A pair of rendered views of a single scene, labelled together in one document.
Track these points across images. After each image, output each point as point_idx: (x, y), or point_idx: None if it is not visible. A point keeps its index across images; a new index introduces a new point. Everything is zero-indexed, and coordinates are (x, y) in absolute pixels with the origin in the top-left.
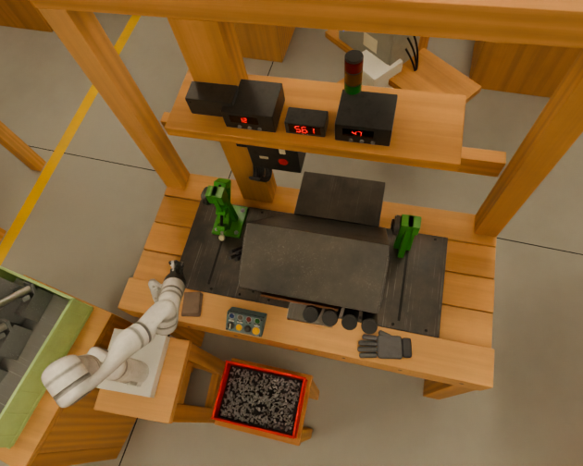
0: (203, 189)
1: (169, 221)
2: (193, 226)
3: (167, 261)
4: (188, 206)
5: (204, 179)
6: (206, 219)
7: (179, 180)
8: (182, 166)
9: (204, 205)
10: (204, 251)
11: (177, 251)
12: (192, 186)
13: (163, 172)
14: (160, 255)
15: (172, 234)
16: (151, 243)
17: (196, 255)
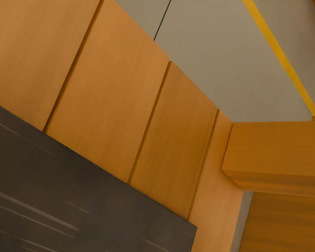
0: (211, 228)
1: (161, 110)
2: (138, 199)
3: (42, 65)
4: (183, 178)
5: (227, 231)
6: (146, 249)
7: (264, 174)
8: (288, 191)
9: (182, 237)
10: (45, 240)
11: (66, 116)
12: (221, 197)
13: (311, 143)
14: (70, 46)
15: (126, 111)
16: (116, 27)
17: (35, 205)
